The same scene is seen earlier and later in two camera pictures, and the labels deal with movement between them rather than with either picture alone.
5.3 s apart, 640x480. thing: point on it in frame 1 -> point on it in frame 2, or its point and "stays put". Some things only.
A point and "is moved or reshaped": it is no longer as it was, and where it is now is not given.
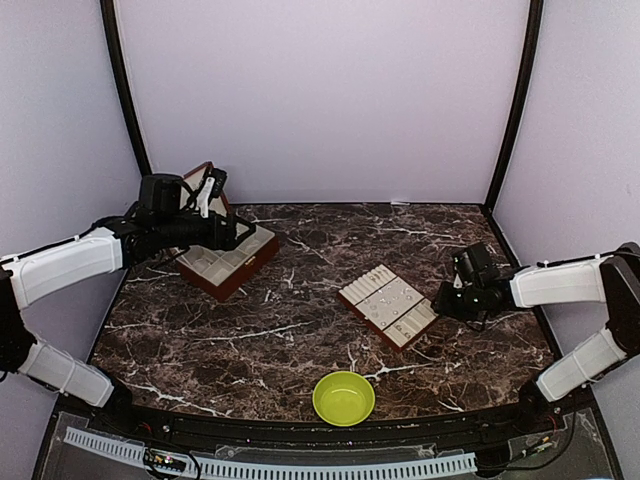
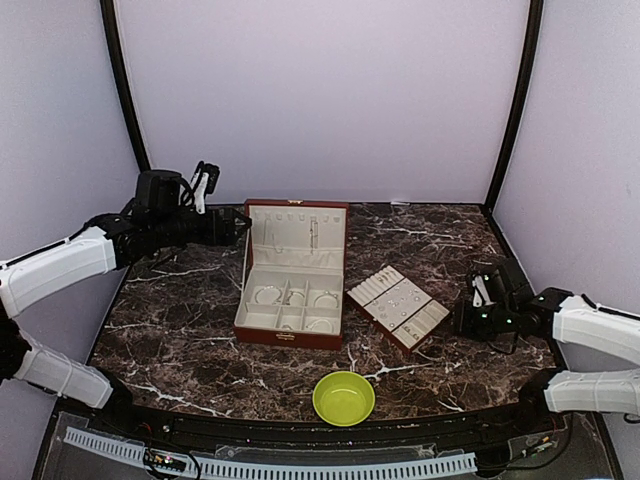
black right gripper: (443, 305) -> (463, 324)
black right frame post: (533, 35) stays put
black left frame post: (113, 31) stays put
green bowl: (343, 398) stays put
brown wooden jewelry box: (220, 272) -> (296, 254)
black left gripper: (226, 242) stays put
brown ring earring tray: (393, 308) is moved or reshaped
